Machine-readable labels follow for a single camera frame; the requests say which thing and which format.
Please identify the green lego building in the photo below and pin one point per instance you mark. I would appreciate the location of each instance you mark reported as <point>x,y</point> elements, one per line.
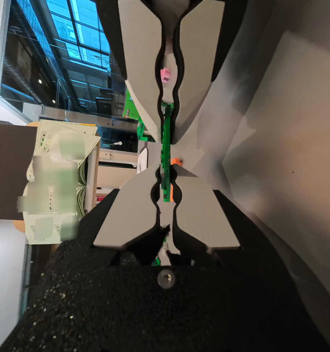
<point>130,110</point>

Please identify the green tiled lego plate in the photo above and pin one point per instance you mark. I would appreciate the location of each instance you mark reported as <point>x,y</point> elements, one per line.
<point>166,143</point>

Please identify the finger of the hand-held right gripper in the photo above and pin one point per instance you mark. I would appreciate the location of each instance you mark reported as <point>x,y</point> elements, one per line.
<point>137,41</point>
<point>198,41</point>

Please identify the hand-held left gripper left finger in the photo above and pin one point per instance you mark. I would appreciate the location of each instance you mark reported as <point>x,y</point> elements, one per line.
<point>126,214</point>

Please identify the glass window wall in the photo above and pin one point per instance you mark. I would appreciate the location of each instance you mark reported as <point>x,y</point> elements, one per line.
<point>30,68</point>

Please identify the lego instruction booklets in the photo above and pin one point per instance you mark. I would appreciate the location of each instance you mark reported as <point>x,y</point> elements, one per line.
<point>71,128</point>

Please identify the pink lego piece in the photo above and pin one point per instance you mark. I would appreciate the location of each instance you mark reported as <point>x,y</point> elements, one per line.
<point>165,75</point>

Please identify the orange brick separator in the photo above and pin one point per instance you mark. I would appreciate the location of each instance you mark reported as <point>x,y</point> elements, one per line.
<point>176,161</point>

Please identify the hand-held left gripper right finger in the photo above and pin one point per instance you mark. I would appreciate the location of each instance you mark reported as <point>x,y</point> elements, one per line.
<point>200,217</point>

